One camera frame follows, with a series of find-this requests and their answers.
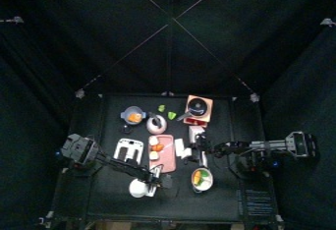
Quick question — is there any small white toy block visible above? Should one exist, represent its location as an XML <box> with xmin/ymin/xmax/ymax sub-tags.
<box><xmin>181</xmin><ymin>147</ymin><xmax>195</xmax><ymax>159</ymax></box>

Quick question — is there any white rectangular toy block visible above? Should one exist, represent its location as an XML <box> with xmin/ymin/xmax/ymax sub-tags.
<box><xmin>173</xmin><ymin>138</ymin><xmax>187</xmax><ymax>157</ymax></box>

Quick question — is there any white toy box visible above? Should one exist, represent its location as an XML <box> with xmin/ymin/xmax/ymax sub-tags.
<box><xmin>188</xmin><ymin>125</ymin><xmax>207</xmax><ymax>144</ymax></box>

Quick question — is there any white cup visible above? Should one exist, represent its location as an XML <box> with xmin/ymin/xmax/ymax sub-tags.
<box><xmin>128</xmin><ymin>178</ymin><xmax>149</xmax><ymax>199</ymax></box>

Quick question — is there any pink toy tray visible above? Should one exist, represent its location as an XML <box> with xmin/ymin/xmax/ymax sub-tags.
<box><xmin>148</xmin><ymin>134</ymin><xmax>177</xmax><ymax>174</ymax></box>

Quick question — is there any orange toy carrot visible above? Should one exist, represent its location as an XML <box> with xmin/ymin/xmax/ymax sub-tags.
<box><xmin>193</xmin><ymin>170</ymin><xmax>204</xmax><ymax>186</ymax></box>

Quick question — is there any white toy bowl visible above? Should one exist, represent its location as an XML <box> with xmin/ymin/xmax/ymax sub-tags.
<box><xmin>191</xmin><ymin>167</ymin><xmax>215</xmax><ymax>193</ymax></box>

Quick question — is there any white toy dish rack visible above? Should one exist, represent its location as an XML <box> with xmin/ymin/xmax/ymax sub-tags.
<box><xmin>113</xmin><ymin>138</ymin><xmax>145</xmax><ymax>165</ymax></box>

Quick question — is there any black toy frying pan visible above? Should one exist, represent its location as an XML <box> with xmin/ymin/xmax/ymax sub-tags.
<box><xmin>176</xmin><ymin>97</ymin><xmax>208</xmax><ymax>122</ymax></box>

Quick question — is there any orange toy stove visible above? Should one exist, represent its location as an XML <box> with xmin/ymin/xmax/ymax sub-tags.
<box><xmin>184</xmin><ymin>94</ymin><xmax>213</xmax><ymax>124</ymax></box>

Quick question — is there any orange toy food piece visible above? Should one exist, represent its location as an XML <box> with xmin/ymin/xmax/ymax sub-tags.
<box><xmin>127</xmin><ymin>113</ymin><xmax>143</xmax><ymax>124</ymax></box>

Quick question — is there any white printed table label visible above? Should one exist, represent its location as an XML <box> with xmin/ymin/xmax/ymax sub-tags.
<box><xmin>244</xmin><ymin>189</ymin><xmax>275</xmax><ymax>219</ymax></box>

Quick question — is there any blue-grey toy pot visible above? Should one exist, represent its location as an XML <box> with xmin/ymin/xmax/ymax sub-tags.
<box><xmin>120</xmin><ymin>105</ymin><xmax>148</xmax><ymax>126</ymax></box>

